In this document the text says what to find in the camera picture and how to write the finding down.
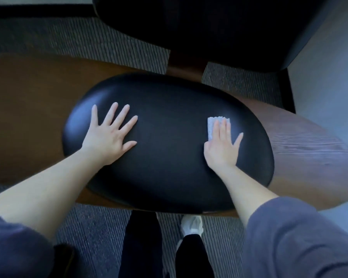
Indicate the person's right forearm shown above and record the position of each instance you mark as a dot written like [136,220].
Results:
[246,191]

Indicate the white right sneaker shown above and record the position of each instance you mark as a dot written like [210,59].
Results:
[191,225]

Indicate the person's right hand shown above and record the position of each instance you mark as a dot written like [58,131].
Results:
[220,150]

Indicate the light blue cleaning cloth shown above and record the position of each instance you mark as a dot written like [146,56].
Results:
[213,124]

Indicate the small dark wooden chair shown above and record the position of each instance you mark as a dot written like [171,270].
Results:
[63,257]

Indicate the wooden chair with black cushion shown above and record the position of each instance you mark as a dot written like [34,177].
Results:
[177,156]

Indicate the black trousers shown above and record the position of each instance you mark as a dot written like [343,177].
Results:
[142,246]

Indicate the person's left forearm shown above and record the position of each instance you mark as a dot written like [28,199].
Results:
[40,193]

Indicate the person's left hand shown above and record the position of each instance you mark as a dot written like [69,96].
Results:
[107,138]

